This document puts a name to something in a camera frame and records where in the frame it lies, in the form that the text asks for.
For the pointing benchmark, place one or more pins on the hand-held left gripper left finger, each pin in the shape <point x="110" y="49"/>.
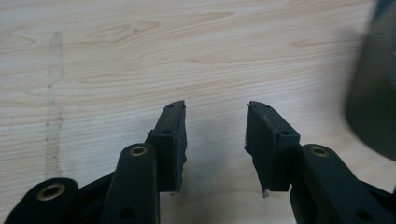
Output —
<point x="169" y="146"/>

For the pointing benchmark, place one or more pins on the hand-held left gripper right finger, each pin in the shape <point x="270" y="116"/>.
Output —
<point x="274" y="149"/>

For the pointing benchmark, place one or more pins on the dark cylindrical container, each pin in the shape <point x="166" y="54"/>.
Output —
<point x="373" y="87"/>

